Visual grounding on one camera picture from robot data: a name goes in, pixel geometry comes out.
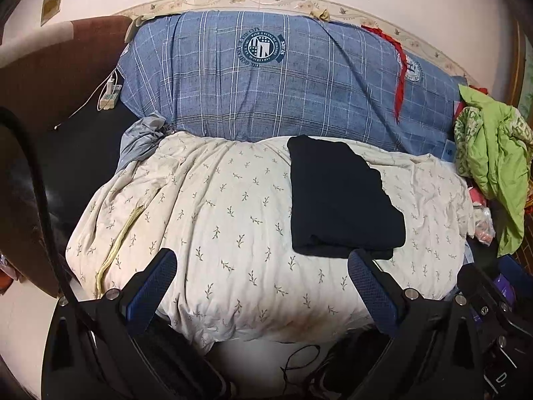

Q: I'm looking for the white power strip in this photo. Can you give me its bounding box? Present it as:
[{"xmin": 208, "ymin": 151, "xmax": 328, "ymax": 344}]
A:
[{"xmin": 98, "ymin": 82, "xmax": 124, "ymax": 112}]

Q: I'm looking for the yellow wall plaque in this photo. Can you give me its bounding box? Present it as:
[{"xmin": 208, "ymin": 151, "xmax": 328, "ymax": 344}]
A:
[{"xmin": 40, "ymin": 0, "xmax": 64, "ymax": 22}]

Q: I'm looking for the thick black cable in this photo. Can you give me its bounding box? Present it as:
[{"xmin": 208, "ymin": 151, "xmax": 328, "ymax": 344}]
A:
[{"xmin": 0, "ymin": 106, "xmax": 90, "ymax": 313}]

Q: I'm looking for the blue plaid blanket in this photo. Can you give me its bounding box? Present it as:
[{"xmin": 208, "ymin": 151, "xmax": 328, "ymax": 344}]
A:
[{"xmin": 116, "ymin": 9, "xmax": 467, "ymax": 163}]

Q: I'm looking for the green cloth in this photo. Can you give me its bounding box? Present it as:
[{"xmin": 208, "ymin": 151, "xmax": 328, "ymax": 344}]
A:
[{"xmin": 453, "ymin": 83, "xmax": 533, "ymax": 258}]

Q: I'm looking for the brown padded headboard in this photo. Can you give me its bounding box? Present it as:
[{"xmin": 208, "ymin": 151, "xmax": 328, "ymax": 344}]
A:
[{"xmin": 0, "ymin": 14, "xmax": 135, "ymax": 134}]

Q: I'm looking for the red cloth strip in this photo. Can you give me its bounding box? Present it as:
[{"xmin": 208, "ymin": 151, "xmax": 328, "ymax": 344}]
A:
[{"xmin": 360, "ymin": 24, "xmax": 407, "ymax": 125}]

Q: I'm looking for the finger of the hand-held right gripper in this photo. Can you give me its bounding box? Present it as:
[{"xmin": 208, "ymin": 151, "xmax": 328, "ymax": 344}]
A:
[
  {"xmin": 497, "ymin": 253, "xmax": 533, "ymax": 301},
  {"xmin": 457, "ymin": 266, "xmax": 520, "ymax": 331}
]

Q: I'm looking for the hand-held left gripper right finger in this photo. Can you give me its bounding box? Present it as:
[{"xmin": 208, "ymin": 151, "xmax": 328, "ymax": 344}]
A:
[{"xmin": 347, "ymin": 248, "xmax": 489, "ymax": 400}]

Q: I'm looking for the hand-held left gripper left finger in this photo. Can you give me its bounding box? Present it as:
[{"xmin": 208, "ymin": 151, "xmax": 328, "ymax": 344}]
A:
[{"xmin": 42, "ymin": 248, "xmax": 180, "ymax": 400}]

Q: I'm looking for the grey cloth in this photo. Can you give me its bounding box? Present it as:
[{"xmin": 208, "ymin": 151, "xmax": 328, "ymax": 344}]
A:
[{"xmin": 114, "ymin": 110, "xmax": 172, "ymax": 175}]

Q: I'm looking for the thin black cable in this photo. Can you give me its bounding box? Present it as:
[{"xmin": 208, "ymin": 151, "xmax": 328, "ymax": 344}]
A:
[{"xmin": 280, "ymin": 343, "xmax": 322, "ymax": 397}]

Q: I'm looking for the pink plastic bag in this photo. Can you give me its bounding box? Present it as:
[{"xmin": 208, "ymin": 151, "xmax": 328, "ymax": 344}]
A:
[{"xmin": 467, "ymin": 187, "xmax": 499, "ymax": 246}]

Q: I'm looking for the white leaf-print quilt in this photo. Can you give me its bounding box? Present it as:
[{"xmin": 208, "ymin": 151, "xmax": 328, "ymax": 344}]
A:
[{"xmin": 66, "ymin": 131, "xmax": 475, "ymax": 347}]

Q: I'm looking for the wooden door frame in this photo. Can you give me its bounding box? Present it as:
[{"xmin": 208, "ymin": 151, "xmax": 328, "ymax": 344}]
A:
[{"xmin": 505, "ymin": 20, "xmax": 533, "ymax": 110}]

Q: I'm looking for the dark navy garment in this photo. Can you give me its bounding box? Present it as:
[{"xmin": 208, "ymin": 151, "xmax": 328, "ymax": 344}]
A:
[{"xmin": 286, "ymin": 134, "xmax": 406, "ymax": 260}]

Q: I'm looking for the white charging cable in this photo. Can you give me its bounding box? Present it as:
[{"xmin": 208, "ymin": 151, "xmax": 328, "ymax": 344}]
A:
[{"xmin": 53, "ymin": 70, "xmax": 118, "ymax": 131}]

